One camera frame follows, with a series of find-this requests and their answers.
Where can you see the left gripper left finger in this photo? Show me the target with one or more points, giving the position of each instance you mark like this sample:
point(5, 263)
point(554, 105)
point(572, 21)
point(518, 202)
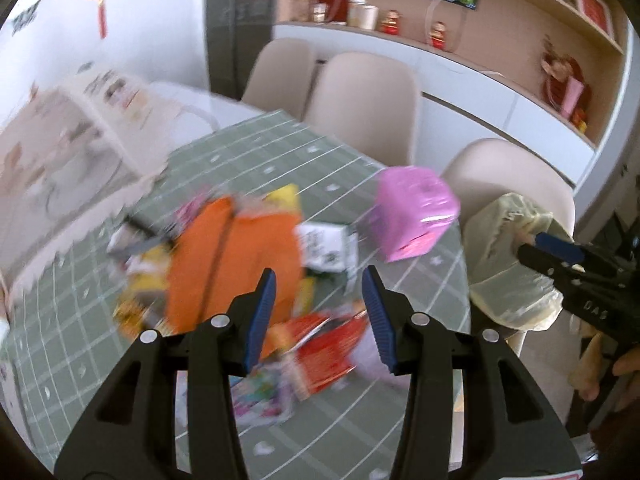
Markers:
point(250, 315)

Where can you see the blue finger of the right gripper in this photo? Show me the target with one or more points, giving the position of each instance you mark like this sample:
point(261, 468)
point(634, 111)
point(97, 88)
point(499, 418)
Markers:
point(561, 249)

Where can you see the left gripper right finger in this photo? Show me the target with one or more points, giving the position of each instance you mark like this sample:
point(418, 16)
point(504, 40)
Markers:
point(388, 312)

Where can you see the red snack bag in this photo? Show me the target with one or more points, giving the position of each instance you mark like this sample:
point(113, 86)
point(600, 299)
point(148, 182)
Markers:
point(314, 349)

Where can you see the pink Kleenex tissue pack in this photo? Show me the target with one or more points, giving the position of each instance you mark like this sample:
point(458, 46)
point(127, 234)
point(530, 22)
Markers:
point(263, 398)

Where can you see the yellow snack wrapper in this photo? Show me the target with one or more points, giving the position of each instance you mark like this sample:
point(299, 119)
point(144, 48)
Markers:
point(142, 304)

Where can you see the trash bin with yellow bag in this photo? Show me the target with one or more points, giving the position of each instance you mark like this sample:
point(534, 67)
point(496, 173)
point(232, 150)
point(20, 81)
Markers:
point(510, 294)

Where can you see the person hand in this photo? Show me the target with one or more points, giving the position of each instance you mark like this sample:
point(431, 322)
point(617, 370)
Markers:
point(587, 375)

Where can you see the orange plastic bag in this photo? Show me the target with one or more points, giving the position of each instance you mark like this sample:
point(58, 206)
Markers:
point(221, 255)

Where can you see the white green carton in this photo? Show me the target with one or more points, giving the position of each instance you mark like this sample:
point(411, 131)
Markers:
point(328, 247)

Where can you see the beige chair near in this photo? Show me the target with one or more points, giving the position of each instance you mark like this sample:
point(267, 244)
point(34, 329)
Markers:
point(490, 168)

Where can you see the beige chair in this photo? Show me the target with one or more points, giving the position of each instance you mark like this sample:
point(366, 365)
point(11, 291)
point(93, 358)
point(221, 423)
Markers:
point(490, 168)
point(281, 77)
point(369, 102)

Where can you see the red gift bouquet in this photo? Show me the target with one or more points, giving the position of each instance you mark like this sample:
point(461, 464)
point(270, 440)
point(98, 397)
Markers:
point(564, 87)

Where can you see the white cabinet counter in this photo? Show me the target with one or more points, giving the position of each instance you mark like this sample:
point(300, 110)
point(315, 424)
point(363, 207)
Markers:
point(459, 105)

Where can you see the green checkered tablecloth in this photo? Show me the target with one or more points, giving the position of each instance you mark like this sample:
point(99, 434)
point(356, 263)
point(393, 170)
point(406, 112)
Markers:
point(71, 329)

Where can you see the beige chair middle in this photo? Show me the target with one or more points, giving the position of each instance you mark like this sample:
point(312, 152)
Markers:
point(369, 102)

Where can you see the beige chair far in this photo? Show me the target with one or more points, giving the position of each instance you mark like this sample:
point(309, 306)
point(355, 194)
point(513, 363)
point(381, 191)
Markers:
point(281, 77)

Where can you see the red framed picture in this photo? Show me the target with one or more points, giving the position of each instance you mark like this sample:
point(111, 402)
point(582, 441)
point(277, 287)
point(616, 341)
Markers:
point(598, 13)

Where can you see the red figurine right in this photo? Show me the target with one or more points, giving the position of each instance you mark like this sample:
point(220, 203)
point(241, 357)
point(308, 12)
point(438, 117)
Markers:
point(438, 32)

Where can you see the red figurine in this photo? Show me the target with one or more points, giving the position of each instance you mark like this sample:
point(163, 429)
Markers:
point(390, 24)
point(438, 32)

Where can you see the red figurine left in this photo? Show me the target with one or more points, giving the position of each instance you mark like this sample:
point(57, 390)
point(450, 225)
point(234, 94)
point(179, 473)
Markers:
point(390, 24)

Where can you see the white mugs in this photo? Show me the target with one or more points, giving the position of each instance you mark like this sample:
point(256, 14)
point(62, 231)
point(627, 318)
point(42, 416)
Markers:
point(362, 15)

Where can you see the red doll gift bag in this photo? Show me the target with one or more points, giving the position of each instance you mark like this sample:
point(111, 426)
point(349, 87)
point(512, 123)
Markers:
point(320, 11)

